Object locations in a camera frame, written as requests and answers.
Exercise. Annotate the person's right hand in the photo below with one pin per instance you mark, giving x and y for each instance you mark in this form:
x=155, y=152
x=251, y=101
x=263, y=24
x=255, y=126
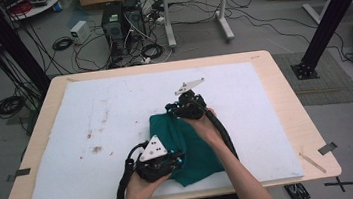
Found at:
x=204, y=128

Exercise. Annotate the thin wooden stick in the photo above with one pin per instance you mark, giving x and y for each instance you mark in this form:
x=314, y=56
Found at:
x=312, y=162

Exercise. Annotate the black computer tower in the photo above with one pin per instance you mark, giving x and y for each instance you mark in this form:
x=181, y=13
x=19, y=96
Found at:
x=113, y=26

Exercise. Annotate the person's left hand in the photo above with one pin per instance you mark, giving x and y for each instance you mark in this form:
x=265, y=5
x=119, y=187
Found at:
x=144, y=188

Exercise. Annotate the round white table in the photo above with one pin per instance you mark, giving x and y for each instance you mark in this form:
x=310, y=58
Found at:
x=43, y=6

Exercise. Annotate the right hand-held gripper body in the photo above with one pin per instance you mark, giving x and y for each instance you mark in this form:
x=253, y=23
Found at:
x=192, y=106

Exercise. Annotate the black device on floor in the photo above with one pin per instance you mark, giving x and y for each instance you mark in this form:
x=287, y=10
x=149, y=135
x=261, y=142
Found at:
x=297, y=193

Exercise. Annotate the grey floor mat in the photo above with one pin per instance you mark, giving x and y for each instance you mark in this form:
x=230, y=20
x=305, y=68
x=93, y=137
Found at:
x=330, y=85

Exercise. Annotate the white box device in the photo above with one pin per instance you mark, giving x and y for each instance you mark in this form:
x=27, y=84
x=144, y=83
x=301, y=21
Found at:
x=79, y=31

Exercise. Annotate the grey tape piece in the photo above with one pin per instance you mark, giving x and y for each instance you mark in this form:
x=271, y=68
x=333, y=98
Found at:
x=20, y=173
x=327, y=148

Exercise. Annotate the black tape cross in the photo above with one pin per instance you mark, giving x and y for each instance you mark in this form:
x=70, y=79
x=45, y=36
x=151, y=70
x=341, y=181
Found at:
x=339, y=184

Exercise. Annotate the white foam mat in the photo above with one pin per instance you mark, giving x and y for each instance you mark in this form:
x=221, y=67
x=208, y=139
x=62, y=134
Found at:
x=82, y=117

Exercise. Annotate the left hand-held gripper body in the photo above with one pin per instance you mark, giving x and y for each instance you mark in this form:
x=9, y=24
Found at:
x=152, y=150

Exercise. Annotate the green long-sleeve shirt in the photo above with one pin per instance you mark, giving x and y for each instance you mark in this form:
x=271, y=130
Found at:
x=197, y=154

